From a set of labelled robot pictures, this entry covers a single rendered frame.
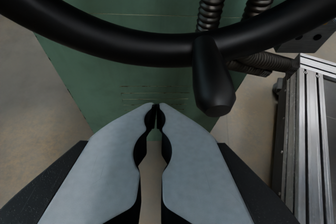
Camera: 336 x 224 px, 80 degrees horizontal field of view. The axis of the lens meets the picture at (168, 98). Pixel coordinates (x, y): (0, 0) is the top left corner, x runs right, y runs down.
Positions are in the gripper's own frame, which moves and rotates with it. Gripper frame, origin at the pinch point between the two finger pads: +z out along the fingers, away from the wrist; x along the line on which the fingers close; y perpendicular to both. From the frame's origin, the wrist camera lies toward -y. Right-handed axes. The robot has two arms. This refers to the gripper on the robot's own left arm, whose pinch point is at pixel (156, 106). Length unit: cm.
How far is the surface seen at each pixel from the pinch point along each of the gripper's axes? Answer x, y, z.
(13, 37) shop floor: -80, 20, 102
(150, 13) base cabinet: -1.7, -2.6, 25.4
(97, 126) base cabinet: -21, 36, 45
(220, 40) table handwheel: 4.7, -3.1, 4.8
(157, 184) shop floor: 0, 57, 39
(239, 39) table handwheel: 6.0, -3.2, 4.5
